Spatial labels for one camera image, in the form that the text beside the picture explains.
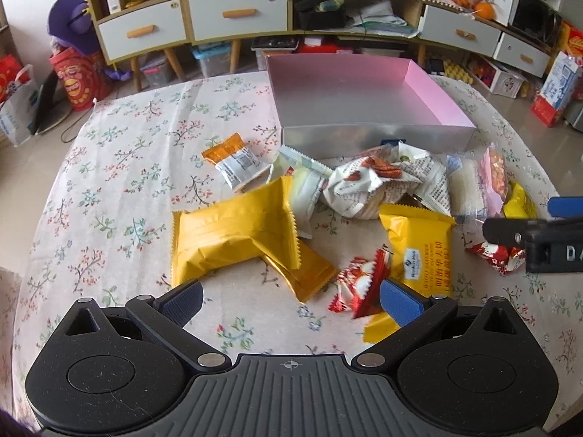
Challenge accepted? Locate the yellow snack packet with label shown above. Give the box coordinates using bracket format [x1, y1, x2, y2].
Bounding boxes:
[363, 204, 455, 343]

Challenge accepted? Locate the red white candy packet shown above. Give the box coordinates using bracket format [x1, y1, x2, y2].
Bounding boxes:
[328, 244, 392, 319]

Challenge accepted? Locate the pink snack packet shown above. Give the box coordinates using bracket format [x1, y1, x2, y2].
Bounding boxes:
[480, 145, 509, 217]

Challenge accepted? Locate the white newspaper print snack packet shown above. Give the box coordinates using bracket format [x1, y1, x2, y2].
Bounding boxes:
[322, 142, 451, 220]

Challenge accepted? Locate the large yellow snack packet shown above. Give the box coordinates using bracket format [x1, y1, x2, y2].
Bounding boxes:
[171, 176, 339, 303]

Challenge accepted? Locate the orange white snack packet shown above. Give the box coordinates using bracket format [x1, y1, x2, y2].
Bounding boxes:
[201, 133, 269, 192]

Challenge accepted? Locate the pale yellow white snack packet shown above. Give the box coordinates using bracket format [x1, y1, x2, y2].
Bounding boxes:
[267, 145, 333, 240]

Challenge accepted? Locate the blue white milk carton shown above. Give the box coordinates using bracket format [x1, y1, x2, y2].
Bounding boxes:
[531, 52, 582, 126]

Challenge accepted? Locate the floral tablecloth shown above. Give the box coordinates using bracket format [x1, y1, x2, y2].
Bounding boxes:
[1, 72, 582, 429]

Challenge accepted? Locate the yellow egg tray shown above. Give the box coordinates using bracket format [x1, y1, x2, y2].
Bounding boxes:
[443, 58, 473, 85]

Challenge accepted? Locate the white microwave oven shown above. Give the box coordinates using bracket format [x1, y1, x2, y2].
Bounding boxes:
[484, 0, 563, 47]

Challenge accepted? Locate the orange fruit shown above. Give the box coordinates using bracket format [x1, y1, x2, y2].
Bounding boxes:
[473, 1, 496, 21]

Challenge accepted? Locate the pink cardboard box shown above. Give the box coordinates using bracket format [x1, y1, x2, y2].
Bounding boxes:
[267, 53, 475, 159]

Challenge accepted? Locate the red gift bag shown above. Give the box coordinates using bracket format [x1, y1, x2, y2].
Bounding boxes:
[50, 47, 111, 111]

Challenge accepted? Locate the long low tv cabinet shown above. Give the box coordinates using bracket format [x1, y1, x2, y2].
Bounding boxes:
[254, 0, 566, 78]

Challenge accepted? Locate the red cardboard box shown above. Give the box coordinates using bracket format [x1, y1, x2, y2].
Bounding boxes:
[296, 42, 354, 54]

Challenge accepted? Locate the black storage box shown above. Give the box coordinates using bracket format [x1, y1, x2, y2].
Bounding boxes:
[293, 0, 347, 31]

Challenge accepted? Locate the wooden white drawer cabinet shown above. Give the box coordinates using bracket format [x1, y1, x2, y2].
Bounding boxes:
[87, 0, 293, 90]

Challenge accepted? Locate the purple plush toy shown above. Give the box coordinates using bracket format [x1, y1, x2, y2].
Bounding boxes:
[47, 0, 100, 55]

